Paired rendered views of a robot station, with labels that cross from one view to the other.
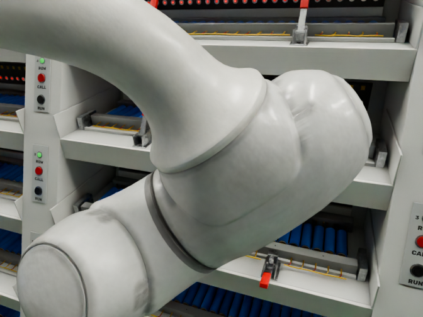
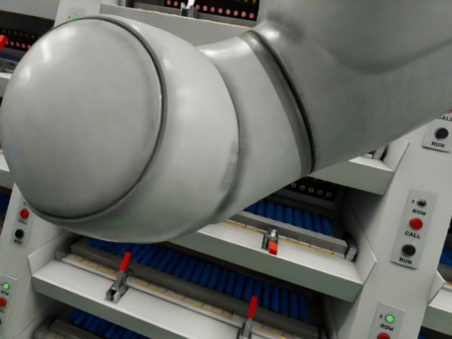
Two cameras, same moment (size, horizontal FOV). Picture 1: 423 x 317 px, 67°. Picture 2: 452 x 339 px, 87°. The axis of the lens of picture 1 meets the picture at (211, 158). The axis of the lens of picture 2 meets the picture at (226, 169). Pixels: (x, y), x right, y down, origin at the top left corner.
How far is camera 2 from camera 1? 19 cm
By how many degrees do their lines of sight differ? 11
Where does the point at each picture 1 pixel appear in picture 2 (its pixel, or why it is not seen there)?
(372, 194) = (374, 178)
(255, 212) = (429, 56)
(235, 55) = not seen: hidden behind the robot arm
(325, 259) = (319, 238)
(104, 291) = (195, 115)
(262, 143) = not seen: outside the picture
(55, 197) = not seen: hidden behind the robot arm
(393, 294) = (384, 270)
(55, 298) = (91, 106)
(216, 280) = (216, 249)
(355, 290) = (346, 267)
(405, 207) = (403, 191)
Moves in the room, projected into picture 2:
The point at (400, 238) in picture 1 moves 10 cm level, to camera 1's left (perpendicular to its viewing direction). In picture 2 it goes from (395, 218) to (341, 204)
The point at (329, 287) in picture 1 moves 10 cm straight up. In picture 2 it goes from (323, 263) to (338, 208)
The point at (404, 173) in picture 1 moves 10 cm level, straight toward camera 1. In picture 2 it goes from (405, 161) to (432, 153)
